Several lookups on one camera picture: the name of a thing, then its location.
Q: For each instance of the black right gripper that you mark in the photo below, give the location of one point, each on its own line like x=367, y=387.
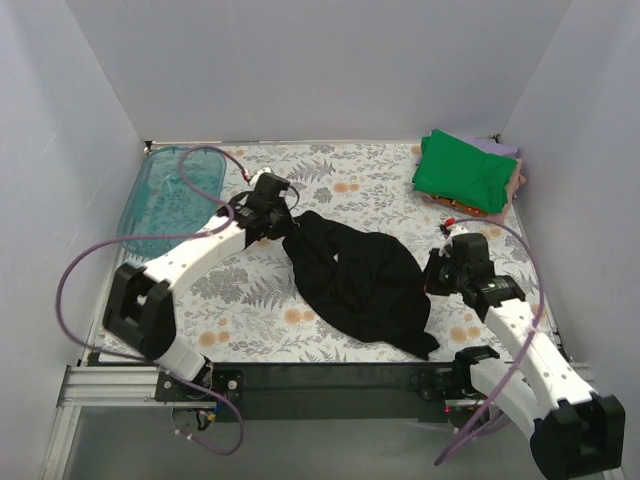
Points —
x=439, y=275

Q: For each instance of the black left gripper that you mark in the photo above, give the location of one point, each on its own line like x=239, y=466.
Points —
x=276, y=225

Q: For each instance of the black t-shirt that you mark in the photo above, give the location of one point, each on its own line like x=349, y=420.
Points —
x=367, y=285

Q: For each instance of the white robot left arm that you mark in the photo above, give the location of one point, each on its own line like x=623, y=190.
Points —
x=140, y=309

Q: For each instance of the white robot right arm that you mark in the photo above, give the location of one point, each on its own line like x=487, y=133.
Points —
x=572, y=430

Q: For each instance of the orange patterned folded t-shirt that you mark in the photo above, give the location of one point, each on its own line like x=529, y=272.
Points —
x=458, y=206

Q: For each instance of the floral patterned table mat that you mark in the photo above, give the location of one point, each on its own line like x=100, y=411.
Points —
x=247, y=308

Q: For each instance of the teal transparent plastic tray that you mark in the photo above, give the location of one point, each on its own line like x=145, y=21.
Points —
x=161, y=203

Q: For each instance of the pink folded t-shirt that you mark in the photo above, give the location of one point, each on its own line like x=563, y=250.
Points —
x=516, y=181

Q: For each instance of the green folded t-shirt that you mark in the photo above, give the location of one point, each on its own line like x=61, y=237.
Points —
x=454, y=169

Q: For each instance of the lavender folded t-shirt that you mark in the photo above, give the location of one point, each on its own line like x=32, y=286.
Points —
x=491, y=146

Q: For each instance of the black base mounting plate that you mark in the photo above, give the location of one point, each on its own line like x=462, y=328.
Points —
x=343, y=391

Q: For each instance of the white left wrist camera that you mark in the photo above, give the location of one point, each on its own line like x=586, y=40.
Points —
x=253, y=180

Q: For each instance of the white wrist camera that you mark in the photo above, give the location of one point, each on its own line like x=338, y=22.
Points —
x=451, y=228
x=253, y=180

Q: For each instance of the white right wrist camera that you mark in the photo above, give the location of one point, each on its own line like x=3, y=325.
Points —
x=451, y=228

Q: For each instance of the aluminium frame rail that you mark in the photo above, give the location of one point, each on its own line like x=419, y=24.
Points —
x=133, y=421

